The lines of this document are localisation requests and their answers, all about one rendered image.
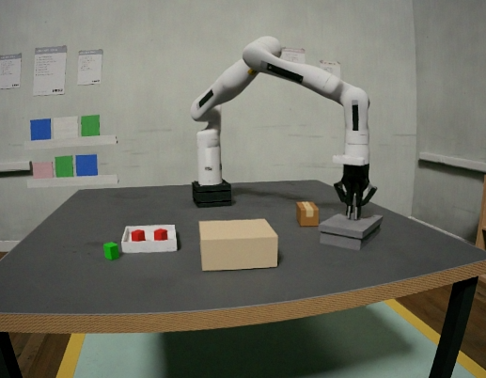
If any green block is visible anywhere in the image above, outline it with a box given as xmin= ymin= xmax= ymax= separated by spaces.
xmin=103 ymin=243 xmax=119 ymax=260

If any red block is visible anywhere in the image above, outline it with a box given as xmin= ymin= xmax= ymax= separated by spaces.
xmin=153 ymin=228 xmax=168 ymax=241
xmin=131 ymin=229 xmax=146 ymax=242

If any brown cardboard box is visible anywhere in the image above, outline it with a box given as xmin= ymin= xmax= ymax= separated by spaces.
xmin=296 ymin=202 xmax=319 ymax=227

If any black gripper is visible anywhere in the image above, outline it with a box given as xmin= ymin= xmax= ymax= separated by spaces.
xmin=334 ymin=164 xmax=377 ymax=220

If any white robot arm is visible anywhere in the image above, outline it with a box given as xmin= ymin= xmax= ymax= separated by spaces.
xmin=191 ymin=36 xmax=370 ymax=185

